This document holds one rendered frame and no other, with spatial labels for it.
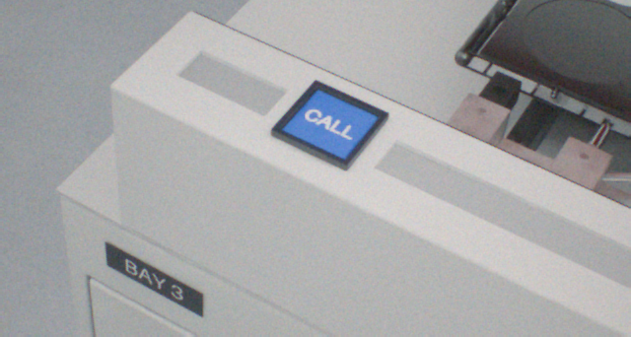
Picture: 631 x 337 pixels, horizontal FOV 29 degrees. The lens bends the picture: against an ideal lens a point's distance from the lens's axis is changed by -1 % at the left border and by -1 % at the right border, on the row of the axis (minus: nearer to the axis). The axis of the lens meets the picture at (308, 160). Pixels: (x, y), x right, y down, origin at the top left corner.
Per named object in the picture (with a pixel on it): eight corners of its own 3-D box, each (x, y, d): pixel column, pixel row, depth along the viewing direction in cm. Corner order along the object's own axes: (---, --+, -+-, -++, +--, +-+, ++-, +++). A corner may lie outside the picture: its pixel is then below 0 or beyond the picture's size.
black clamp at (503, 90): (491, 91, 93) (497, 65, 92) (518, 101, 93) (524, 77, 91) (472, 117, 91) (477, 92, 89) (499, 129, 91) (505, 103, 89)
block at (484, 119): (462, 118, 92) (469, 89, 89) (504, 136, 91) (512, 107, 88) (414, 184, 87) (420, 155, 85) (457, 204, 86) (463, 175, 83)
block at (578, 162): (561, 162, 89) (570, 133, 87) (603, 181, 88) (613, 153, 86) (517, 233, 84) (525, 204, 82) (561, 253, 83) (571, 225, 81)
